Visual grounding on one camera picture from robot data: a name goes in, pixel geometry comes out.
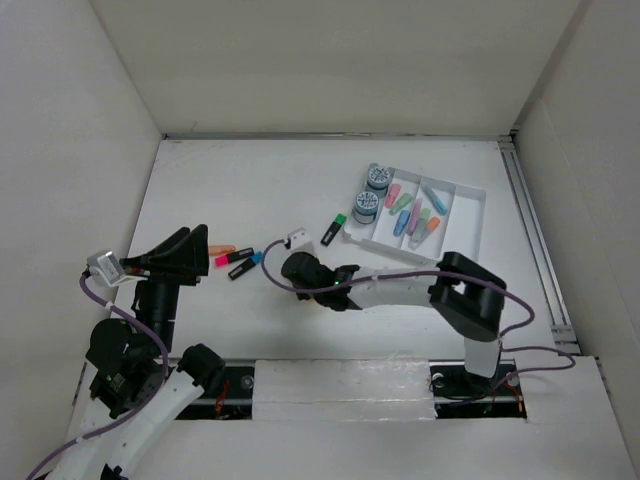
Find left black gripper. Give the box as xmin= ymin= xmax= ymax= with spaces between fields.
xmin=123 ymin=222 xmax=210 ymax=353

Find green cap black highlighter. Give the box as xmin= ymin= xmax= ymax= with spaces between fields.
xmin=320 ymin=214 xmax=347 ymax=246

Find blue eraser case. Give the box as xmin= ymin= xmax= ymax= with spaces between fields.
xmin=393 ymin=209 xmax=411 ymax=237

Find blue patterned tape roll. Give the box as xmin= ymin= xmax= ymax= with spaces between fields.
xmin=365 ymin=165 xmax=392 ymax=193

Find green eraser case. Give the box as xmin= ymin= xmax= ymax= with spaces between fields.
xmin=390 ymin=193 xmax=413 ymax=215

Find purple translucent marker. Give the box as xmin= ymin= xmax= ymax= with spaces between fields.
xmin=407 ymin=199 xmax=422 ymax=235

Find green cap clear marker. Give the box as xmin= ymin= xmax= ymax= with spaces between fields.
xmin=411 ymin=208 xmax=431 ymax=242

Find blue cap clear marker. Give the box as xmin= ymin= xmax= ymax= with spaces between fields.
xmin=423 ymin=186 xmax=448 ymax=215

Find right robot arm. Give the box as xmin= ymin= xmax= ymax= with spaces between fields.
xmin=281 ymin=252 xmax=506 ymax=400

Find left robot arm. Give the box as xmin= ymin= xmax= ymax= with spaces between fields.
xmin=47 ymin=224 xmax=228 ymax=479

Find pink cap black highlighter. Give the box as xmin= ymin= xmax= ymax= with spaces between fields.
xmin=214 ymin=248 xmax=254 ymax=268

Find blue cap black highlighter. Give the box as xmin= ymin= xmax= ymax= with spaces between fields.
xmin=228 ymin=252 xmax=262 ymax=281

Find white divided organizer tray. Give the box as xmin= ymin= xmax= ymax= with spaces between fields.
xmin=343 ymin=163 xmax=487 ymax=265

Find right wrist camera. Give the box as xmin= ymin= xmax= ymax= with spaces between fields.
xmin=285 ymin=228 xmax=316 ymax=255

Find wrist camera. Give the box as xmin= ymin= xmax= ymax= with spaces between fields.
xmin=285 ymin=228 xmax=316 ymax=255
xmin=87 ymin=251 xmax=127 ymax=288

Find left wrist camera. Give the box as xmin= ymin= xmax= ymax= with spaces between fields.
xmin=87 ymin=251 xmax=127 ymax=288

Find metal mounting rail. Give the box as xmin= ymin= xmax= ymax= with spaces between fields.
xmin=178 ymin=358 xmax=527 ymax=422

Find aluminium frame profile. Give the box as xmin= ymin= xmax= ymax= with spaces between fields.
xmin=498 ymin=136 xmax=582 ymax=355

